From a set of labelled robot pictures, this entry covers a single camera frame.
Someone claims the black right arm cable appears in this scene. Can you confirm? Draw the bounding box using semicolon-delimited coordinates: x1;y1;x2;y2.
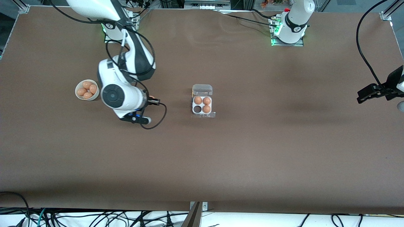
50;0;168;130

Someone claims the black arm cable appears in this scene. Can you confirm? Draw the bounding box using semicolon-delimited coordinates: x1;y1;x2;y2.
50;0;168;130
356;0;389;90

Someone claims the black looped floor cable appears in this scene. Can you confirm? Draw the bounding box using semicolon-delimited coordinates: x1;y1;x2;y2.
0;191;30;221

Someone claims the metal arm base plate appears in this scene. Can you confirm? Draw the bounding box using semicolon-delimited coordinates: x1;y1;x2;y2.
271;37;304;47
104;32;137;44

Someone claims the dark slanted pole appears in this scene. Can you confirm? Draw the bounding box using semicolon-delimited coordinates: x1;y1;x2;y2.
181;202;202;227

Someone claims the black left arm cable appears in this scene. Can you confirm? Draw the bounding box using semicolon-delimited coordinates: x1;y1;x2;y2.
356;0;389;90

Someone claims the aluminium frame profile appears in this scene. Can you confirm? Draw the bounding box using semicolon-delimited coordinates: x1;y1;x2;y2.
12;0;31;14
380;0;404;22

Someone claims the white round bowl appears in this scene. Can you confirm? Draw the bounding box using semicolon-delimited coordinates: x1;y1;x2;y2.
75;79;100;101

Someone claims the black table cable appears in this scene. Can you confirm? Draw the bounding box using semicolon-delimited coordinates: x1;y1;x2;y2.
218;9;281;27

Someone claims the small metal bracket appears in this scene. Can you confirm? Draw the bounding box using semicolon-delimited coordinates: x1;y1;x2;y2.
189;201;209;218

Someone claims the grey power strip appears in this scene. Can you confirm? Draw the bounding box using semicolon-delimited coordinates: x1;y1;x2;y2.
184;0;231;10

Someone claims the clear plastic egg carton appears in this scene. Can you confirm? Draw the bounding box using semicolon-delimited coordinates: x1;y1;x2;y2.
191;84;217;119

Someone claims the teal cable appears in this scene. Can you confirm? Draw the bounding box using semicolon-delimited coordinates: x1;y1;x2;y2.
27;208;46;227

